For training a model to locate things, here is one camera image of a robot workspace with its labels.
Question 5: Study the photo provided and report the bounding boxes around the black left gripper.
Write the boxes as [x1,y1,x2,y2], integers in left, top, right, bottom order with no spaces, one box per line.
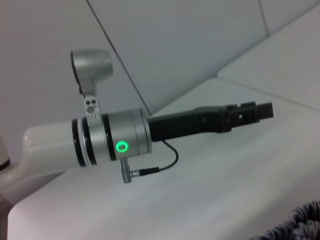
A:
[148,100,274,143]

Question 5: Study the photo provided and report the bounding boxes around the blue denim shorts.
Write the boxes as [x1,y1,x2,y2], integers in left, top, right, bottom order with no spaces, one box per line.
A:
[249,198,320,240]

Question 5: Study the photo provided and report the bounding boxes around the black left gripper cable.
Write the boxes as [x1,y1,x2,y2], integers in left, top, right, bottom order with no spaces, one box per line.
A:
[120,139,180,185]

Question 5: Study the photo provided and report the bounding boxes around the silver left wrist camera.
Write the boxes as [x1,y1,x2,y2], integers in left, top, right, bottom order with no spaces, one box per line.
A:
[69,48,115,119]

